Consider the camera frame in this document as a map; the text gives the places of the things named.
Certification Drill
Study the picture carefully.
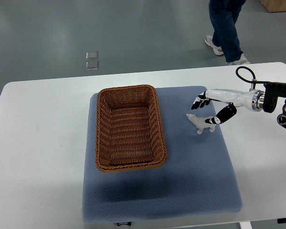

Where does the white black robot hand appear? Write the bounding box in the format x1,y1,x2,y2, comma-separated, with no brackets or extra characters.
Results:
191,89,265,125

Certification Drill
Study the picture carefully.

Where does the white bear figurine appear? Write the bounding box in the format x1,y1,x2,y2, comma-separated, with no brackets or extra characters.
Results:
186,114,216,135

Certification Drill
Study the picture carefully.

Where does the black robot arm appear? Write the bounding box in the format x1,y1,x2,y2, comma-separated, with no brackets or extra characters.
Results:
235,66,286,129

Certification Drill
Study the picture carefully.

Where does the brown wicker basket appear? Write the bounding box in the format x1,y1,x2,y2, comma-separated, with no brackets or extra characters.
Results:
95,84,167,173

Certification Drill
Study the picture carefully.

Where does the person in dark jeans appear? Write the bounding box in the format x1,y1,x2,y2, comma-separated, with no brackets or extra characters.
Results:
204,0,250,65

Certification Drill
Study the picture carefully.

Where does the wooden box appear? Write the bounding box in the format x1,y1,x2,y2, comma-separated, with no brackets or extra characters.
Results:
260,0,286,13

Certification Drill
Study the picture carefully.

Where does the blue-grey foam mat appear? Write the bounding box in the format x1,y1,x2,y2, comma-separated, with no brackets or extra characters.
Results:
82,86,242,224

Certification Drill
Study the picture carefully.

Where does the lower floor outlet plate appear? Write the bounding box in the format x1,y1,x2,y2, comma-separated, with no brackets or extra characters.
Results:
86,61,99,70

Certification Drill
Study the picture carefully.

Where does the floor outlet plate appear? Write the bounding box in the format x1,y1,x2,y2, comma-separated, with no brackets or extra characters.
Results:
86,51,99,60
86,61,99,70

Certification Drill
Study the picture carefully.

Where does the upper floor outlet plate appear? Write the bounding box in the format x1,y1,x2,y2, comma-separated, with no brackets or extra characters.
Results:
86,51,99,60

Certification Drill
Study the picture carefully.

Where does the black table label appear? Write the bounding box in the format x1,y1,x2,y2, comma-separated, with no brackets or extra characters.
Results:
117,221,132,227

